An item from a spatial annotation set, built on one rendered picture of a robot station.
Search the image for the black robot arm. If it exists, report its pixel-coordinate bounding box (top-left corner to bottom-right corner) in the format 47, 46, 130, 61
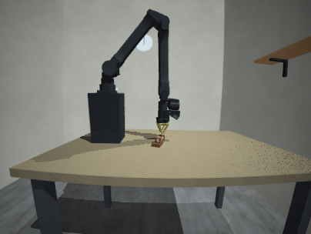
97, 9, 180, 120

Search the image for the brown open tray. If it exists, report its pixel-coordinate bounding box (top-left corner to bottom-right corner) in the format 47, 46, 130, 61
152, 140, 163, 147

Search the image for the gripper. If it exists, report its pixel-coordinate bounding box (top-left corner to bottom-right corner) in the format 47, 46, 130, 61
156, 109, 169, 135

